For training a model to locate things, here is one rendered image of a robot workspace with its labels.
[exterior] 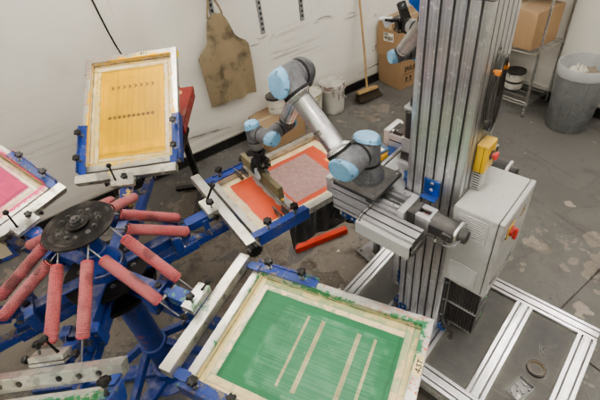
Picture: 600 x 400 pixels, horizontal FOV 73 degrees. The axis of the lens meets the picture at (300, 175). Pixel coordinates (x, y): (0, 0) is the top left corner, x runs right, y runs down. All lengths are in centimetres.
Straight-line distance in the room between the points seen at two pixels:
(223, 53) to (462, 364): 318
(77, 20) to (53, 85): 55
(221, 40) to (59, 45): 133
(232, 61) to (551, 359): 337
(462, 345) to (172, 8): 331
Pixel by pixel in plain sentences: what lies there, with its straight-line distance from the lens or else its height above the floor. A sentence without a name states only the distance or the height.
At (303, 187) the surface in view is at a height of 96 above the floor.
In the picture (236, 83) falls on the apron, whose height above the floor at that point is 71.
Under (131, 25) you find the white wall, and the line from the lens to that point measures 380.
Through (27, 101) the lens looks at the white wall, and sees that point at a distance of 383.
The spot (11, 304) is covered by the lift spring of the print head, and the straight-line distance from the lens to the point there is 207.
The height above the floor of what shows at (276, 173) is 96.
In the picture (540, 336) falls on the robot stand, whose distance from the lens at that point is 275.
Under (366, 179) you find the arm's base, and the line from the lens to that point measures 178.
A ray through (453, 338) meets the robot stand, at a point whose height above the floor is 21.
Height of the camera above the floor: 243
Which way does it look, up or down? 38 degrees down
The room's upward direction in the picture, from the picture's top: 8 degrees counter-clockwise
